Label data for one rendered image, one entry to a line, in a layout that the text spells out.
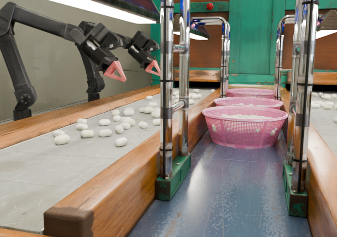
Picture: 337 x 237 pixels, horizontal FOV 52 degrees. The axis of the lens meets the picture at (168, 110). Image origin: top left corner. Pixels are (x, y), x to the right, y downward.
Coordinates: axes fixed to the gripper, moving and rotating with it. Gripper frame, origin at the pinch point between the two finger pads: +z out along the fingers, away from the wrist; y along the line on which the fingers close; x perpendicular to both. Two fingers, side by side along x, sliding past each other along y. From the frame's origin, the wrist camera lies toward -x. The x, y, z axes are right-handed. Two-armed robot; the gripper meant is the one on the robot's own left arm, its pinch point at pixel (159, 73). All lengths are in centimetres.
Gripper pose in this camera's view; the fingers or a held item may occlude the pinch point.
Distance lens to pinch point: 172.9
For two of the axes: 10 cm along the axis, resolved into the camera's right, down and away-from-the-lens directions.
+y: 2.6, -1.5, 9.5
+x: -6.3, 7.2, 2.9
